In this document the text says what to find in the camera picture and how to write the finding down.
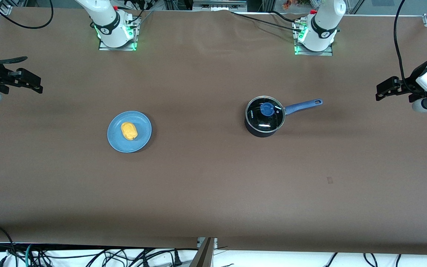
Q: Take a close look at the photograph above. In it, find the yellow potato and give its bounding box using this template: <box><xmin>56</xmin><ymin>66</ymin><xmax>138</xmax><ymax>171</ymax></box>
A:
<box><xmin>120</xmin><ymin>122</ymin><xmax>139</xmax><ymax>141</ymax></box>

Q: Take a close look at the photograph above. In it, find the glass lid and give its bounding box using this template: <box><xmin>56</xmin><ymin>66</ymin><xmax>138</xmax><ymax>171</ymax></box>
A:
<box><xmin>246</xmin><ymin>96</ymin><xmax>285</xmax><ymax>133</ymax></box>

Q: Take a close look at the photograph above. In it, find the blue round plate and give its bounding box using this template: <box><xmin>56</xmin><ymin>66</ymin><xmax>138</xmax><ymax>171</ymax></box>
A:
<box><xmin>107</xmin><ymin>111</ymin><xmax>152</xmax><ymax>153</ymax></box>

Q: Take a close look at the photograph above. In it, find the grey metal box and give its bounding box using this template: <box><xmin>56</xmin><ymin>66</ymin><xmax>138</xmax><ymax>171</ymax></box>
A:
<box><xmin>192</xmin><ymin>0</ymin><xmax>248</xmax><ymax>11</ymax></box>

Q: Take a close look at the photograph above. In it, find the brown table cover sheet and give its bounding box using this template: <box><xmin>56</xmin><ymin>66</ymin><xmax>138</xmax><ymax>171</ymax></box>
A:
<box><xmin>0</xmin><ymin>7</ymin><xmax>427</xmax><ymax>256</ymax></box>

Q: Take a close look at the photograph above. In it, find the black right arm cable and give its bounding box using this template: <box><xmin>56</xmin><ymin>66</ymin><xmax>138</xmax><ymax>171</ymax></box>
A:
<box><xmin>0</xmin><ymin>0</ymin><xmax>54</xmax><ymax>66</ymax></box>

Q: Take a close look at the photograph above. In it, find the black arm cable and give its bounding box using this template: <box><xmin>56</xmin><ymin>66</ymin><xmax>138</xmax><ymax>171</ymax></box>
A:
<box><xmin>0</xmin><ymin>0</ymin><xmax>54</xmax><ymax>66</ymax></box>
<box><xmin>394</xmin><ymin>0</ymin><xmax>418</xmax><ymax>91</ymax></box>

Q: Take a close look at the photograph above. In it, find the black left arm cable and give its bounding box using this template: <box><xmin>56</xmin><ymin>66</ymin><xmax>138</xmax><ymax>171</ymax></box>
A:
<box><xmin>394</xmin><ymin>0</ymin><xmax>418</xmax><ymax>91</ymax></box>

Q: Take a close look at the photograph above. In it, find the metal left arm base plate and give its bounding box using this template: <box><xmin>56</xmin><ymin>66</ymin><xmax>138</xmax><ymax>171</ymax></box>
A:
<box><xmin>294</xmin><ymin>19</ymin><xmax>333</xmax><ymax>56</ymax></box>

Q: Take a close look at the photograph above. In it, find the dark blue pot, blue handle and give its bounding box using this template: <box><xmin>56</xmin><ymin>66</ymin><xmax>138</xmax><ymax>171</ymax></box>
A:
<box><xmin>245</xmin><ymin>96</ymin><xmax>323</xmax><ymax>138</ymax></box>

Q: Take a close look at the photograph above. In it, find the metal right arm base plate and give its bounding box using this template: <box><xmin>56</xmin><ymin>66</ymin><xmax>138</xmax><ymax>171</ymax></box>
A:
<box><xmin>99</xmin><ymin>17</ymin><xmax>139</xmax><ymax>51</ymax></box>

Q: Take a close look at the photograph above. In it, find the black base connector cable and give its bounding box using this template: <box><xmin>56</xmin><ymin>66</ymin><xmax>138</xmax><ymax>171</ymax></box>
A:
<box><xmin>119</xmin><ymin>0</ymin><xmax>155</xmax><ymax>28</ymax></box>

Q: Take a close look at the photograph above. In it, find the black cable on table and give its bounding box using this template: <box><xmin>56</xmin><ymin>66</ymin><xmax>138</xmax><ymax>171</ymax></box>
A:
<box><xmin>230</xmin><ymin>11</ymin><xmax>297</xmax><ymax>30</ymax></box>
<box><xmin>267</xmin><ymin>10</ymin><xmax>299</xmax><ymax>23</ymax></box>

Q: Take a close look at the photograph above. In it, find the aluminium frame post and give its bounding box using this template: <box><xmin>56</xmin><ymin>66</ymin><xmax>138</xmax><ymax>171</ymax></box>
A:
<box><xmin>189</xmin><ymin>237</ymin><xmax>218</xmax><ymax>267</ymax></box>

